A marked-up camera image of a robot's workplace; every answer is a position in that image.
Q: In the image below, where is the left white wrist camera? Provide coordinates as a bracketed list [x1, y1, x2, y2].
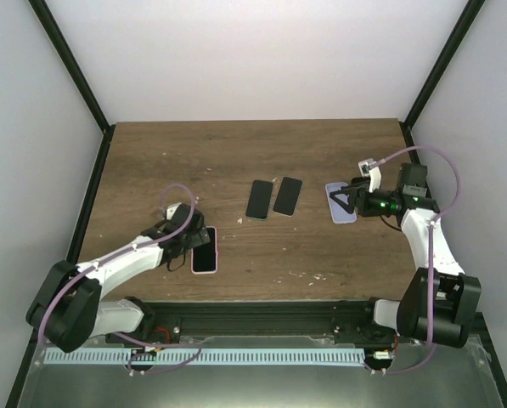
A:
[161, 202, 189, 221]

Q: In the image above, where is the black frame post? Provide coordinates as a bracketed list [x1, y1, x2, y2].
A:
[27, 0, 110, 133]
[403, 0, 487, 128]

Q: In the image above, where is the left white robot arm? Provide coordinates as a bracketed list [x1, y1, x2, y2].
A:
[25, 203, 210, 353]

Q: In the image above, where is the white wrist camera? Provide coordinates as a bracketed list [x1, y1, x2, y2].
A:
[358, 158, 382, 193]
[161, 202, 189, 221]

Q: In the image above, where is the phone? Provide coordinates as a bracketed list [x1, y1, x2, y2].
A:
[325, 182, 357, 224]
[191, 226, 218, 275]

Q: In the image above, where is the right black frame post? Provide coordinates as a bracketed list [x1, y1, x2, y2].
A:
[403, 0, 487, 128]

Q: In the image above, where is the left black frame post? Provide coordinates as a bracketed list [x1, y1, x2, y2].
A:
[27, 0, 110, 133]

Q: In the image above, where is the light blue slotted cable duct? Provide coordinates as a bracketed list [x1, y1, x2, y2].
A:
[43, 348, 365, 366]

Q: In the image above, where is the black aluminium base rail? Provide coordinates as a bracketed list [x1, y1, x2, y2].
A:
[92, 297, 426, 348]

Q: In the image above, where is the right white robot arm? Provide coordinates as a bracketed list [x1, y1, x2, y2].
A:
[326, 161, 482, 348]

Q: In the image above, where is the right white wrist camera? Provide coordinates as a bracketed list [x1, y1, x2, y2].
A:
[358, 158, 382, 193]

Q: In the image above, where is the black smartphone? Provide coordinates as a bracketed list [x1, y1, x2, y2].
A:
[245, 179, 273, 220]
[273, 177, 302, 217]

